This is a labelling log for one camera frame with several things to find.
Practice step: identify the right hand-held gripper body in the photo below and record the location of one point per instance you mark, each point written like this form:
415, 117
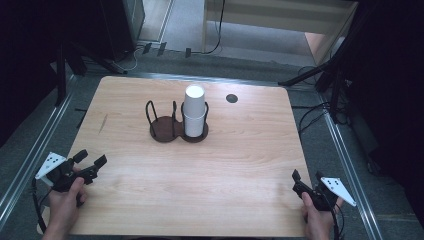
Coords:
325, 196

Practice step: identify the black round table grommet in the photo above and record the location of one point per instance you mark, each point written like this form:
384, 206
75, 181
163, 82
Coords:
231, 98

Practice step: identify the white shelf unit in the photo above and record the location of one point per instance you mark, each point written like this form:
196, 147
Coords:
283, 13

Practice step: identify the dark cabinet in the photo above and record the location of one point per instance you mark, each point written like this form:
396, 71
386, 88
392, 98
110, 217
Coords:
123, 26

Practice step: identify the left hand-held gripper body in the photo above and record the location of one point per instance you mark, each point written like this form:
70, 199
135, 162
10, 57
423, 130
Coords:
60, 176

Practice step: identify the black floor block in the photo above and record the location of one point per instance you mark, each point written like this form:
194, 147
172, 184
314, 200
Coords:
188, 52
161, 49
147, 48

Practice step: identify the person's right hand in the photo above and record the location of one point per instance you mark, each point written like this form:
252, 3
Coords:
320, 223

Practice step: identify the black metal stand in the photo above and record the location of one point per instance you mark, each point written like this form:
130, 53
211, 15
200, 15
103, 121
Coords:
335, 70

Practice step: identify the black tripod stand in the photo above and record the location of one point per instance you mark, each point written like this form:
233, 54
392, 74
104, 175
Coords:
60, 76

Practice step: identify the metal floor rail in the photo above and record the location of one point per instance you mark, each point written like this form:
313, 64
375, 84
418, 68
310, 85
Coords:
30, 160
350, 173

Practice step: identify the white paper cup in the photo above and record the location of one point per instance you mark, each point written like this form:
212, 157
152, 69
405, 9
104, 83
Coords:
194, 101
193, 128

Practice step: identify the dark curtain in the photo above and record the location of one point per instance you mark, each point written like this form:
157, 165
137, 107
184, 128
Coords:
396, 83
26, 50

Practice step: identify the person's left hand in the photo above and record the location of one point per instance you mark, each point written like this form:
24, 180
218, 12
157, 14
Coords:
63, 210

